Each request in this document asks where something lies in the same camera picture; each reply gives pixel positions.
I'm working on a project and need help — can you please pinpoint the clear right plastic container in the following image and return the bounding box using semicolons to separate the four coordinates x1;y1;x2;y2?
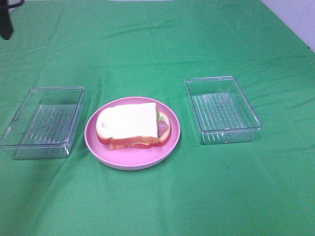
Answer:
185;76;262;145

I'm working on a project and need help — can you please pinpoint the pink round plate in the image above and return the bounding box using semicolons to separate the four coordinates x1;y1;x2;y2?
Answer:
84;96;181;171

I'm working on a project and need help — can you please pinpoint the yellow cheese slice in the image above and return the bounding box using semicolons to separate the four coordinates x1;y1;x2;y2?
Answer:
132;142;155;148

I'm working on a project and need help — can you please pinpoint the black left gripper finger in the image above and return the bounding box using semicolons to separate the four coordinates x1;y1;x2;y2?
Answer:
0;4;14;40

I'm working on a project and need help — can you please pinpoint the green lettuce leaf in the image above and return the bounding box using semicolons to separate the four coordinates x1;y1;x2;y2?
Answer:
157;111;166;122

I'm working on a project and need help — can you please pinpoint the clear plastic container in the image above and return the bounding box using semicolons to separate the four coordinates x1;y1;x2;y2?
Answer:
0;87;85;160
185;76;262;145

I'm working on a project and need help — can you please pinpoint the clear left plastic container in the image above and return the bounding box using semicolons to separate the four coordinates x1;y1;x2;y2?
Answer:
0;87;85;160

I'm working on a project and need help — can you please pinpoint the white bread slice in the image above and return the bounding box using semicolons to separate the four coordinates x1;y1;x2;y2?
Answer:
95;102;158;145
109;112;171;150

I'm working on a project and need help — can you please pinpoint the pink bacon strip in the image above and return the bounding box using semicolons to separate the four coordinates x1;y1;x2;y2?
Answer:
157;120;169;137

